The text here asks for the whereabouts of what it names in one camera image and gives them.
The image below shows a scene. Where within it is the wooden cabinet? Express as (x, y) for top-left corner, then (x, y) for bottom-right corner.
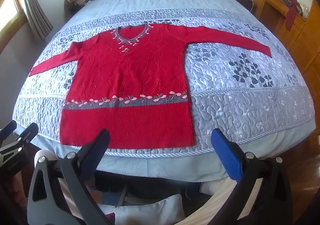
(251, 0), (320, 106)

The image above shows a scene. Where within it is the white cloth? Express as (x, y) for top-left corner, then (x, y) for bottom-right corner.
(200, 179), (242, 225)

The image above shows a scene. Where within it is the white cushion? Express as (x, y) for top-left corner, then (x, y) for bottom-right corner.
(98, 194), (186, 225)

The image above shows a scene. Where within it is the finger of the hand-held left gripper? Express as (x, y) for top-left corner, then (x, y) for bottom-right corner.
(0, 120), (17, 141)
(0, 123), (39, 158)

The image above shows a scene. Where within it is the window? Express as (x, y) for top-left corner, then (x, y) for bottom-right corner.
(0, 0), (28, 38)

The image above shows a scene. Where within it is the beige curtain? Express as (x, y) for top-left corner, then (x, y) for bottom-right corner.
(19, 0), (54, 41)

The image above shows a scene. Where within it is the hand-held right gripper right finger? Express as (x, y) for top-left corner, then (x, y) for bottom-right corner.
(211, 129), (294, 225)

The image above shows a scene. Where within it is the red knitted sweater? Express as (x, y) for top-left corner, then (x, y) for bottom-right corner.
(29, 23), (272, 150)

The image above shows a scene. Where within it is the dark red hanging cloth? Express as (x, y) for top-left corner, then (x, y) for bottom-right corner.
(285, 0), (299, 31)

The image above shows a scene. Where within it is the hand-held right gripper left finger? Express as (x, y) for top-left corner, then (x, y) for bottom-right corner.
(27, 129), (114, 225)

